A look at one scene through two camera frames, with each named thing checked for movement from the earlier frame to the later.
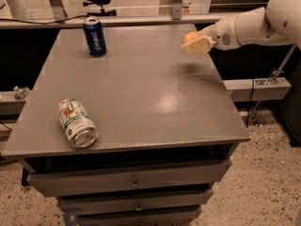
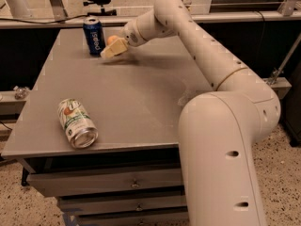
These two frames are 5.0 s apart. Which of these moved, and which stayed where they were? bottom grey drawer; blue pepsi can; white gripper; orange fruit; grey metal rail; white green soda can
Moved: white gripper; orange fruit
Stayed: white green soda can; blue pepsi can; bottom grey drawer; grey metal rail
